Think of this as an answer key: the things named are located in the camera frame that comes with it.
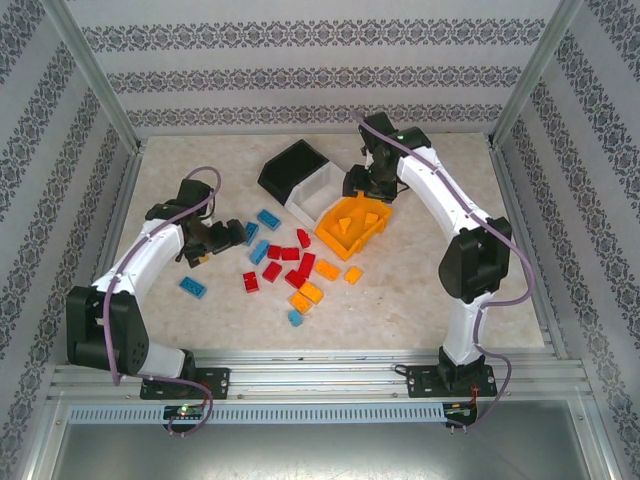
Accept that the aluminium frame post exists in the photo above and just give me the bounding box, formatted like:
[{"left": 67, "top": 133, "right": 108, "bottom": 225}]
[
  {"left": 489, "top": 0, "right": 585, "bottom": 147},
  {"left": 42, "top": 0, "right": 144, "bottom": 154}
]

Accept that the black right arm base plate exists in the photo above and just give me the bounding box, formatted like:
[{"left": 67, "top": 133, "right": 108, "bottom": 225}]
[{"left": 405, "top": 364, "right": 497, "bottom": 399}]

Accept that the left aluminium side rail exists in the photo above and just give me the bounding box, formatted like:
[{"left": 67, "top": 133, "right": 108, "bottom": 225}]
[{"left": 68, "top": 142, "right": 147, "bottom": 364}]

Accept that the grey metal tray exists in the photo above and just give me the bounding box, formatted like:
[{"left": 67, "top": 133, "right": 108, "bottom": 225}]
[{"left": 27, "top": 399, "right": 614, "bottom": 480}]

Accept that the aluminium mounting rail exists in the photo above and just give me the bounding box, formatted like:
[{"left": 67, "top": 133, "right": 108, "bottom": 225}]
[{"left": 47, "top": 348, "right": 589, "bottom": 402}]

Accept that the left aluminium frame post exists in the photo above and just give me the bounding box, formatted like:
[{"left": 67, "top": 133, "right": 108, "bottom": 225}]
[{"left": 42, "top": 0, "right": 144, "bottom": 154}]

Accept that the yellow plastic bin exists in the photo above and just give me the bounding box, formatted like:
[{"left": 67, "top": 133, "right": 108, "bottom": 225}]
[{"left": 313, "top": 194, "right": 394, "bottom": 263}]

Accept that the right aluminium side rail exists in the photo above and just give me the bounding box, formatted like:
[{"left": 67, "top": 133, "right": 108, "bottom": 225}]
[{"left": 489, "top": 142, "right": 569, "bottom": 360}]

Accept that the slotted grey cable duct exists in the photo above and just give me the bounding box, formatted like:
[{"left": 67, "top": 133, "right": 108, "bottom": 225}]
[{"left": 67, "top": 403, "right": 446, "bottom": 425}]

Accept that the right aluminium frame post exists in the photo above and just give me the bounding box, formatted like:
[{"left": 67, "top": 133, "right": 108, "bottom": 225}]
[{"left": 489, "top": 0, "right": 585, "bottom": 147}]

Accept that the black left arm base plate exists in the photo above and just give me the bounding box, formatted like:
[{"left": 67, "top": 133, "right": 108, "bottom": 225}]
[{"left": 139, "top": 367, "right": 232, "bottom": 401}]

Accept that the black plastic bin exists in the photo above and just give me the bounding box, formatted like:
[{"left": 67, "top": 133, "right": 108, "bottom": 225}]
[{"left": 257, "top": 139, "right": 332, "bottom": 207}]

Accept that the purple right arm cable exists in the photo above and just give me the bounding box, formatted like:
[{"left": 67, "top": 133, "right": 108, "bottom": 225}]
[{"left": 349, "top": 109, "right": 534, "bottom": 437}]

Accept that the white plastic bin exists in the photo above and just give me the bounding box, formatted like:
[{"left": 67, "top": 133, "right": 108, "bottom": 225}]
[{"left": 284, "top": 162, "right": 349, "bottom": 224}]

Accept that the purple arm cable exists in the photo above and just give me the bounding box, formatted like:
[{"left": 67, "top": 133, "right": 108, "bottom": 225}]
[
  {"left": 349, "top": 109, "right": 534, "bottom": 437},
  {"left": 101, "top": 166, "right": 224, "bottom": 439}
]

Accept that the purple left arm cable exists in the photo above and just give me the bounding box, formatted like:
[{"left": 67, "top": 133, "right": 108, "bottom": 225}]
[{"left": 101, "top": 166, "right": 224, "bottom": 439}]

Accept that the left green circuit board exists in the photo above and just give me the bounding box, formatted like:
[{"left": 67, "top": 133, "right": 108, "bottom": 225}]
[{"left": 163, "top": 405, "right": 206, "bottom": 420}]

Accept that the aluminium side rail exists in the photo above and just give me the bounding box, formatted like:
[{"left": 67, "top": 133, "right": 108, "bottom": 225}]
[
  {"left": 68, "top": 142, "right": 147, "bottom": 364},
  {"left": 489, "top": 142, "right": 569, "bottom": 360}
]

